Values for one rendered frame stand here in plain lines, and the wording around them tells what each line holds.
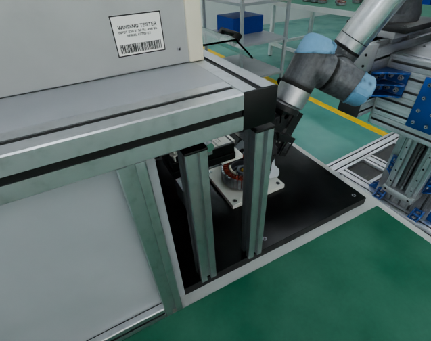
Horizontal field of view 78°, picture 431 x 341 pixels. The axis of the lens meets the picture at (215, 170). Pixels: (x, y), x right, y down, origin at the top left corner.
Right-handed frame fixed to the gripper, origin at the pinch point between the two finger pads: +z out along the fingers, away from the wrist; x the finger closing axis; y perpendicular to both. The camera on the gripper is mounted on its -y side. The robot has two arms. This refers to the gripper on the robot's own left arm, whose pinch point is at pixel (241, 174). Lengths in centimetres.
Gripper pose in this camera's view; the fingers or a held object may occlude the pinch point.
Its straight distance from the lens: 68.9
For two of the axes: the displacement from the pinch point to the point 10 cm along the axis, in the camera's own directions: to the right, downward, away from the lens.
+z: -4.0, 8.4, 3.6
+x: -4.6, -5.3, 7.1
